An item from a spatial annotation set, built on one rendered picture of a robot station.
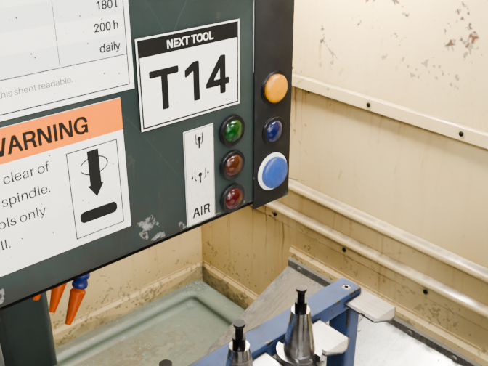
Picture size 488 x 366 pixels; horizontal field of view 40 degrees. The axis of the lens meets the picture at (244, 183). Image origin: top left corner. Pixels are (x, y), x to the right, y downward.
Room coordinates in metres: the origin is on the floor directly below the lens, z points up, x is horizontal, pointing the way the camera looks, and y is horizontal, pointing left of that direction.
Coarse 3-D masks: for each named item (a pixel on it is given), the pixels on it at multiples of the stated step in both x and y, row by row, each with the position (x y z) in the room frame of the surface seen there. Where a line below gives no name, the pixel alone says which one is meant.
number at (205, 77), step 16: (224, 48) 0.52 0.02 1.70; (192, 64) 0.50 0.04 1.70; (208, 64) 0.51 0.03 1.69; (224, 64) 0.52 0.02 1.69; (192, 80) 0.50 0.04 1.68; (208, 80) 0.51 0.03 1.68; (224, 80) 0.52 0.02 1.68; (192, 96) 0.50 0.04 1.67; (208, 96) 0.51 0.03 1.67; (224, 96) 0.52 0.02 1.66
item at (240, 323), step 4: (236, 320) 0.66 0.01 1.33; (240, 320) 0.66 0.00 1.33; (244, 320) 0.66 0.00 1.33; (236, 324) 0.65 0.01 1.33; (240, 324) 0.65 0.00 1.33; (244, 324) 0.65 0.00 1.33; (236, 328) 0.65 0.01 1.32; (240, 328) 0.65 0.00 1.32; (236, 332) 0.65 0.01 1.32; (240, 332) 0.65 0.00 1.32; (232, 336) 0.66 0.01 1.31; (236, 336) 0.65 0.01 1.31; (240, 336) 0.65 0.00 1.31; (244, 336) 0.66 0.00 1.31; (232, 340) 0.65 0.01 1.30; (236, 340) 0.65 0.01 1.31; (240, 340) 0.65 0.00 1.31; (244, 340) 0.65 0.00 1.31; (232, 344) 0.65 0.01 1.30; (236, 344) 0.65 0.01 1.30; (240, 344) 0.65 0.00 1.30; (244, 344) 0.65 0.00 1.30; (236, 348) 0.65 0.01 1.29; (240, 348) 0.65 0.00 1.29; (244, 348) 0.65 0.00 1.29
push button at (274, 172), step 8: (272, 160) 0.55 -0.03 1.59; (280, 160) 0.56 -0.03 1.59; (264, 168) 0.55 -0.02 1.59; (272, 168) 0.55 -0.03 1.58; (280, 168) 0.55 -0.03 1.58; (264, 176) 0.54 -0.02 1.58; (272, 176) 0.55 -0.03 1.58; (280, 176) 0.55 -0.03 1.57; (264, 184) 0.55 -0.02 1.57; (272, 184) 0.55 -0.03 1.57
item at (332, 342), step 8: (320, 320) 0.81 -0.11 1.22; (320, 328) 0.79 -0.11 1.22; (328, 328) 0.79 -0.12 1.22; (320, 336) 0.77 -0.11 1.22; (328, 336) 0.77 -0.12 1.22; (336, 336) 0.77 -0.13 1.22; (344, 336) 0.77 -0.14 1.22; (320, 344) 0.75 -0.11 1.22; (328, 344) 0.75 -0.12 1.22; (336, 344) 0.75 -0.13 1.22; (344, 344) 0.75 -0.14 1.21; (328, 352) 0.73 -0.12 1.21; (336, 352) 0.74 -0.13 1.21
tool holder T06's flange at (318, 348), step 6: (318, 342) 0.74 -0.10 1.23; (282, 348) 0.73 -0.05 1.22; (318, 348) 0.73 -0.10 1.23; (276, 354) 0.73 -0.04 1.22; (282, 354) 0.72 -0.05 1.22; (318, 354) 0.72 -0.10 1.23; (282, 360) 0.71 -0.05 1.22; (288, 360) 0.71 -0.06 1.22; (294, 360) 0.71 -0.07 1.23; (300, 360) 0.71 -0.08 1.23; (306, 360) 0.71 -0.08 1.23; (312, 360) 0.72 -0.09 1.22; (318, 360) 0.72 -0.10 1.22
